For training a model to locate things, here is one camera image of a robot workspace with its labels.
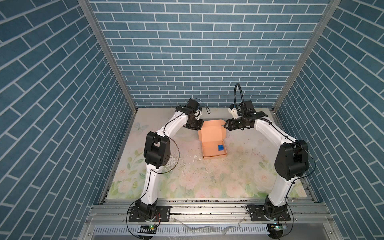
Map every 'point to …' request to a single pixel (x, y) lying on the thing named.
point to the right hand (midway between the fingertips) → (228, 123)
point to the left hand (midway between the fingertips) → (201, 127)
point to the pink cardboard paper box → (211, 134)
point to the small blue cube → (220, 147)
